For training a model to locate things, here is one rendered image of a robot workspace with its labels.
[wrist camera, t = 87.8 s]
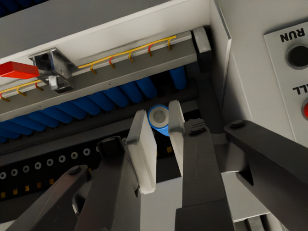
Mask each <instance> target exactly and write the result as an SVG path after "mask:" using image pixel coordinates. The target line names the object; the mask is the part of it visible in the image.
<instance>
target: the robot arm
mask: <svg viewBox="0 0 308 231"><path fill-rule="evenodd" d="M224 130H225V133H222V134H212V133H210V131H209V129H208V128H207V127H206V125H205V122H204V120H203V119H200V118H198V119H195V120H191V121H187V122H185V120H184V117H183V113H182V110H181V106H180V103H179V101H177V100H173V101H170V103H169V118H168V134H169V136H170V140H171V143H172V147H173V149H174V153H175V156H176V160H177V163H178V166H179V169H180V172H181V176H182V179H183V180H182V208H178V209H176V217H175V231H236V228H235V225H234V221H233V217H232V214H231V209H230V206H229V202H228V198H227V194H226V190H225V186H224V182H223V179H222V175H221V173H227V172H235V173H236V177H237V179H238V180H239V181H240V182H241V183H242V184H243V185H244V186H245V187H246V188H247V189H248V190H249V191H250V192H251V193H252V194H253V195H254V196H255V197H256V198H257V199H258V200H259V201H260V202H261V203H262V204H263V205H264V206H265V207H266V208H267V209H268V210H269V211H270V212H271V213H272V214H273V215H274V216H275V217H276V218H277V219H278V220H279V221H280V222H281V223H282V224H283V225H284V226H285V227H286V228H287V229H288V230H289V231H308V148H307V147H305V146H303V145H301V144H299V143H296V142H294V141H292V140H290V139H288V138H286V137H284V136H282V135H280V134H278V133H275V132H273V131H271V130H269V129H267V128H265V127H263V126H260V125H258V124H256V123H254V122H252V121H248V120H236V121H233V122H232V123H229V124H227V125H226V126H225V127H224ZM97 147H98V150H99V153H100V156H101V158H102V160H101V162H100V164H99V167H98V168H97V169H95V170H92V171H89V169H88V166H87V165H80V166H78V165H77V166H74V167H72V168H70V169H69V170H68V171H67V172H65V173H64V174H63V175H62V176H61V177H60V178H59V179H58V180H57V181H56V182H55V183H54V184H53V185H52V186H51V187H50V188H49V189H48V190H46V191H45V192H44V193H43V194H42V195H41V196H40V197H39V198H38V199H37V200H36V201H35V202H34V203H33V204H32V205H31V206H30V207H29V208H28V209H27V210H26V211H25V212H24V213H23V214H22V215H21V216H20V217H19V218H18V219H16V220H15V221H14V222H13V223H12V224H11V225H10V226H9V227H8V228H7V229H6V230H5V231H140V215H141V194H140V191H139V189H138V184H139V187H140V189H141V192H142V193H144V194H148V193H152V192H154V190H155V189H156V152H157V144H156V141H155V138H154V135H153V132H152V128H151V126H150V125H149V121H148V118H147V113H146V110H144V109H143V110H139V111H137V112H136V114H135V117H134V119H133V122H132V126H131V128H130V131H129V134H128V136H127V139H126V140H121V137H120V136H113V137H109V138H106V139H104V140H102V141H100V142H99V143H97ZM72 202H73V203H74V206H75V208H76V211H77V212H76V213H75V211H74V209H73V205H72Z"/></svg>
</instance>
